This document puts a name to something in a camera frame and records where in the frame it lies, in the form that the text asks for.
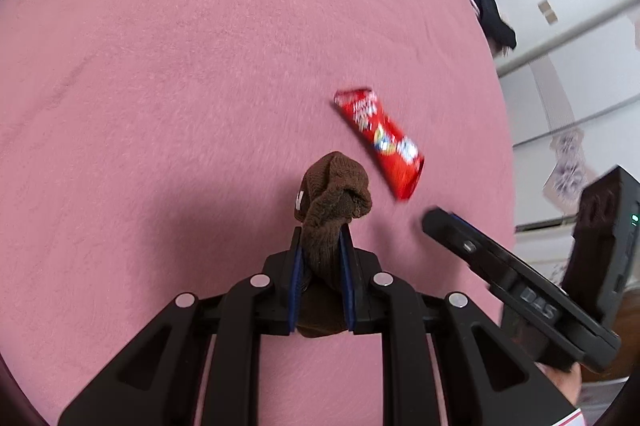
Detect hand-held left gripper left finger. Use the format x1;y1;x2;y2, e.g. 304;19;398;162
57;226;303;426

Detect dark clothes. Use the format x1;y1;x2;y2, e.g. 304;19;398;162
462;0;518;57

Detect red snack packet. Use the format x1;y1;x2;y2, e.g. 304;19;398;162
332;87;426;202

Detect beige wall socket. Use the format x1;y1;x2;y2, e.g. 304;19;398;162
537;0;560;26

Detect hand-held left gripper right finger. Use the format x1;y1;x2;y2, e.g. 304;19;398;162
339;226;579;426

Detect person's right hand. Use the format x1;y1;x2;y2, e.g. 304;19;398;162
537;360;584;408

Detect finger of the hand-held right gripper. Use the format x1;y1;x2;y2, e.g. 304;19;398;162
421;207;522;290

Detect pink bed blanket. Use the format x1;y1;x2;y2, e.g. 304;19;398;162
0;0;516;426

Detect brown knitted sock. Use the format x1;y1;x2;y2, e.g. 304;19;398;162
292;151;375;340

